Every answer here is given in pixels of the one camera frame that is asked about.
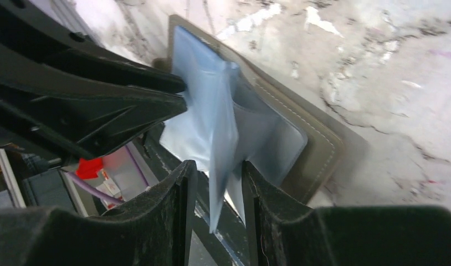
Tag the grey card holder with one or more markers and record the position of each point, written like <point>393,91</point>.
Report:
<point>237,112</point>

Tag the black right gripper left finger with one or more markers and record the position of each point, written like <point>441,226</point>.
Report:
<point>154,228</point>

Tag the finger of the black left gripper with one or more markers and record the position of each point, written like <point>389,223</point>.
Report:
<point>29,32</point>
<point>63,126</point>

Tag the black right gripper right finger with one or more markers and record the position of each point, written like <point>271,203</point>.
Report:
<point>283,231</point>

